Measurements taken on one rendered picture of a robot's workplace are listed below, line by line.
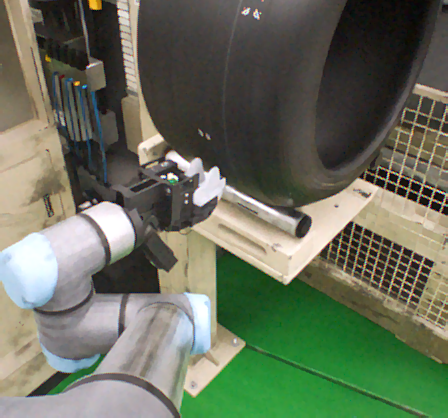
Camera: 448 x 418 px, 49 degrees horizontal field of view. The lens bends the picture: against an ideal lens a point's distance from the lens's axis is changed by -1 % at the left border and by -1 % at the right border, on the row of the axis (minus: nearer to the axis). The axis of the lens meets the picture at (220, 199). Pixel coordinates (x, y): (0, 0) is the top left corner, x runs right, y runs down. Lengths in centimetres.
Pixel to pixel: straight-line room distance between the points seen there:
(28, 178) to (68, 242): 68
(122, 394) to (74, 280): 30
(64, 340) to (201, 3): 45
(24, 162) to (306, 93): 77
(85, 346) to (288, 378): 119
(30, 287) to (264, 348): 133
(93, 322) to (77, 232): 11
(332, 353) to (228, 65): 136
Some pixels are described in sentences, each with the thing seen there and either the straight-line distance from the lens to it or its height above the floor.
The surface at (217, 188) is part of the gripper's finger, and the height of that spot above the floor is 103.
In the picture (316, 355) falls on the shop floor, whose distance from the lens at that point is 183.
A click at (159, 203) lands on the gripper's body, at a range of 68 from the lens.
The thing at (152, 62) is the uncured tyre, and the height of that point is 120.
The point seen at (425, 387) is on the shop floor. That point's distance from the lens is 186.
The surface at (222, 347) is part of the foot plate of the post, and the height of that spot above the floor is 1.
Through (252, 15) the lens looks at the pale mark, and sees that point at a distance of 63.
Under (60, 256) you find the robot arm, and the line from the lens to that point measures 58.
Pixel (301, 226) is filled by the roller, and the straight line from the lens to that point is 88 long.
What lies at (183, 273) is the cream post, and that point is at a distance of 140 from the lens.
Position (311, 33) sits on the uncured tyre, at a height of 128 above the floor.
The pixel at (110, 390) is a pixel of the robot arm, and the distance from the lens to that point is 31.
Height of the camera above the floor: 149
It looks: 39 degrees down
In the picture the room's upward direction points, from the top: straight up
